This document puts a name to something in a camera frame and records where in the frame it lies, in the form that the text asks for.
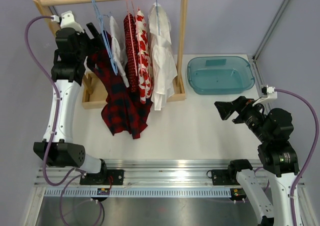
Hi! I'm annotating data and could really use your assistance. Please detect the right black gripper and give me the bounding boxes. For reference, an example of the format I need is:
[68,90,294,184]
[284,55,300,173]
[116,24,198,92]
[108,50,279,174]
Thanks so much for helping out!
[215,95,272,143]

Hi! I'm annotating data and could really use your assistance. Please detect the blue wire hanger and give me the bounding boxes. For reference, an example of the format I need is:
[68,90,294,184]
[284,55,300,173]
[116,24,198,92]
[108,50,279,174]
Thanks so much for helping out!
[91,0,118,75]
[97,13,118,75]
[155,0,161,36]

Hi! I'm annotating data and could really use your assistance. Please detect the small white skirt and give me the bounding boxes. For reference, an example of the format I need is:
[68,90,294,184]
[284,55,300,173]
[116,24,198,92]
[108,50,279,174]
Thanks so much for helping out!
[109,16,130,88]

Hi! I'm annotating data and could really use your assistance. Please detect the red white polka dot skirt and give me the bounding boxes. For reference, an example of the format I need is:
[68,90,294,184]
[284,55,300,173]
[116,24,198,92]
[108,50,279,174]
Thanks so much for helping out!
[123,13,138,93]

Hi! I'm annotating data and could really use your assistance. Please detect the pink wire hanger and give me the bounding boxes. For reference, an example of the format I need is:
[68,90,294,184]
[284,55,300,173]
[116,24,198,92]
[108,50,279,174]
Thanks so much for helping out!
[130,0,142,75]
[125,0,138,76]

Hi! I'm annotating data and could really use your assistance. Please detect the white ruffled blouse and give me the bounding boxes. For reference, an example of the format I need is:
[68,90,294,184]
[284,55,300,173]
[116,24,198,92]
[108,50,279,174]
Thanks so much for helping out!
[148,3,178,111]

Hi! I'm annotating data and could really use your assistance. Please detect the white red floral skirt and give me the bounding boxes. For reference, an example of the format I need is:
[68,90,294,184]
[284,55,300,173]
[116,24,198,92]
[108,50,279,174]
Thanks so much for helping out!
[137,8,153,104]

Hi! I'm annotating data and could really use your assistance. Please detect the red black plaid skirt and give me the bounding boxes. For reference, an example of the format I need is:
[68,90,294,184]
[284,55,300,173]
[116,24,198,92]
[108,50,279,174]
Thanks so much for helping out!
[86,32,153,140]

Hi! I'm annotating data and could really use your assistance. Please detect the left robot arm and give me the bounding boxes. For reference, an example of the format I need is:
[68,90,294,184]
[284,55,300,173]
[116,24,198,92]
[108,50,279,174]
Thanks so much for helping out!
[33,22,109,186]

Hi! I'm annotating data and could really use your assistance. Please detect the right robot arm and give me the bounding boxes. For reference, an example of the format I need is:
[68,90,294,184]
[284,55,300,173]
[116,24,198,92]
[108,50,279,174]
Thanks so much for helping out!
[214,96,301,226]

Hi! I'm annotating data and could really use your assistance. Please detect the blue plastic basin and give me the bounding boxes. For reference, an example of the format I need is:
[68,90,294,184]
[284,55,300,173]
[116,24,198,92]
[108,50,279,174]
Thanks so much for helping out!
[186,55,255,95]

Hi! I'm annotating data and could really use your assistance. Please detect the wooden clothes rack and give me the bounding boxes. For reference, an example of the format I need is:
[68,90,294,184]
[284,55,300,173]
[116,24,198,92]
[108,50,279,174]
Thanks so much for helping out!
[32,0,188,110]

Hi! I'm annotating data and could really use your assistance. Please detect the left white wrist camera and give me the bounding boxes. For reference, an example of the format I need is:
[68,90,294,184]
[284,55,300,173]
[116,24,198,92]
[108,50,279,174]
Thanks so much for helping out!
[51,10,85,33]

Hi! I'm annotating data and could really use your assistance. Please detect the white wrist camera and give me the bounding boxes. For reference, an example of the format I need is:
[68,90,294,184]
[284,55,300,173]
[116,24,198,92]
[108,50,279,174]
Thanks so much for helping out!
[252,85,278,106]
[51,10,85,33]

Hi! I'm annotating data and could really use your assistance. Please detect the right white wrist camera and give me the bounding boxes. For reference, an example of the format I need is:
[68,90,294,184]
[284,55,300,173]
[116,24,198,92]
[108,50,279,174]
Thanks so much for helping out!
[252,85,278,106]

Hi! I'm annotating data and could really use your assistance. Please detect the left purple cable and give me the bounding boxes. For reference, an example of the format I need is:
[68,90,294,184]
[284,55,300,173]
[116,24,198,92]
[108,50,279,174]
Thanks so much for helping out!
[24,15,86,187]

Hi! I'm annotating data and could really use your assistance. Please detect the purple cable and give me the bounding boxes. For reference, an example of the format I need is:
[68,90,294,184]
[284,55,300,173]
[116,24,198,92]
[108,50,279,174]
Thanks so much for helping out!
[273,88,320,226]
[24,15,86,187]

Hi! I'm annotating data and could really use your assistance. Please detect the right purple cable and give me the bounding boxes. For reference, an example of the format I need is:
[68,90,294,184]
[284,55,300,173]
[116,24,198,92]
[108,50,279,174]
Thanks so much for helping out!
[273,88,320,226]

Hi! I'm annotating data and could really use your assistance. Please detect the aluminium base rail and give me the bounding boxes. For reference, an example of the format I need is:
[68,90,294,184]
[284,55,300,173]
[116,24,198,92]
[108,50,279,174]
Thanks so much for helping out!
[33,159,306,188]

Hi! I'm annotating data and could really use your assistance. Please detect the white slotted cable duct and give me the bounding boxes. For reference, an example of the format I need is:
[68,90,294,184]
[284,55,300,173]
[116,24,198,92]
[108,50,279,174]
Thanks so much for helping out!
[44,187,244,199]

